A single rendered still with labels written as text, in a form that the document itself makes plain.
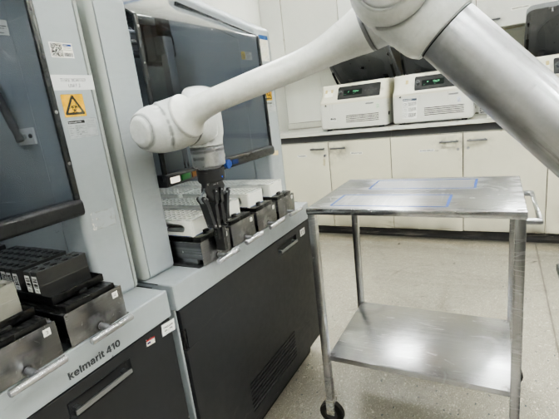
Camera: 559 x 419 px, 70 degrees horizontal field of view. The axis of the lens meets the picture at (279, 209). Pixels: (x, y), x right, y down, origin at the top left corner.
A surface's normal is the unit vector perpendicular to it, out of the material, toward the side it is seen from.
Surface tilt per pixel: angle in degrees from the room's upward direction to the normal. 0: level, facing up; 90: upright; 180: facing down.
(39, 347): 90
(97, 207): 90
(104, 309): 90
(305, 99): 90
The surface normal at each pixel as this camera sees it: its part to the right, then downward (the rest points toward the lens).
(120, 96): 0.88, 0.02
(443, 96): -0.46, 0.27
